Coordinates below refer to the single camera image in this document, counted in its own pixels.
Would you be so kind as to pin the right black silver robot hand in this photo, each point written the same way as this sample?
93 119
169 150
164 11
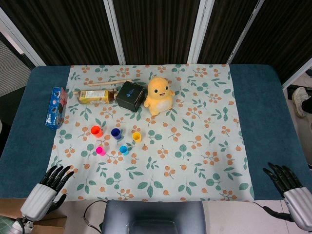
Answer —
298 204

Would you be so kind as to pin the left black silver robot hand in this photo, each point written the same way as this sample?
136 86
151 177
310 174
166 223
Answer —
40 198

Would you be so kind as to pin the pink plastic cup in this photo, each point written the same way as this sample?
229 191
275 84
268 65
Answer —
100 151

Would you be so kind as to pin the light blue plastic cup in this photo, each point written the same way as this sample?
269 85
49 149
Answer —
123 150

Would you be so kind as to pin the dark blue plastic cup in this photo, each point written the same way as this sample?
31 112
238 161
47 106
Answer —
115 133

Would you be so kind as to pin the yellow plastic cup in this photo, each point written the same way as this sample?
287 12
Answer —
137 137

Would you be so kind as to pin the brown cardboard box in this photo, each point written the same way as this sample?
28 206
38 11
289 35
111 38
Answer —
52 223

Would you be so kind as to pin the green cutting mat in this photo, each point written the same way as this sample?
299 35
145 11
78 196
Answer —
6 225

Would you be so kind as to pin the orange plastic cup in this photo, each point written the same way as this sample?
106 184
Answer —
96 131

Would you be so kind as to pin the teal table cover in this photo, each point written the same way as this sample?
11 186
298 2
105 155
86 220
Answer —
268 122

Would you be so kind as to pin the blue cookie box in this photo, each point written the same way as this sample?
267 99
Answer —
55 108

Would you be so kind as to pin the black trouser leg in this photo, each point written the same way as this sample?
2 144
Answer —
307 104

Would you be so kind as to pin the white sneaker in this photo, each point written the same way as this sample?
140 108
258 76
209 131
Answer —
299 101

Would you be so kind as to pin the yellow label drink bottle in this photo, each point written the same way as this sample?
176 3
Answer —
93 96

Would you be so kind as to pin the gray mesh partition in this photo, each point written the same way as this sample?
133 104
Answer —
12 70

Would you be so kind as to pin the wooden stick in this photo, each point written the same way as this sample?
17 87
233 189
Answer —
109 82

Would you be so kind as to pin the black cardboard box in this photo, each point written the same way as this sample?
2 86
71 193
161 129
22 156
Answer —
129 96

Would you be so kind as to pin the floral print tablecloth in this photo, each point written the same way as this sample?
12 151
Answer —
170 156

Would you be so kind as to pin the yellow plush toy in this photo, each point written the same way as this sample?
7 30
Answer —
159 97

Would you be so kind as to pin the dark folding screen panel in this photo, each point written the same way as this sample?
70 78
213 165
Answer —
61 29
224 29
156 29
280 31

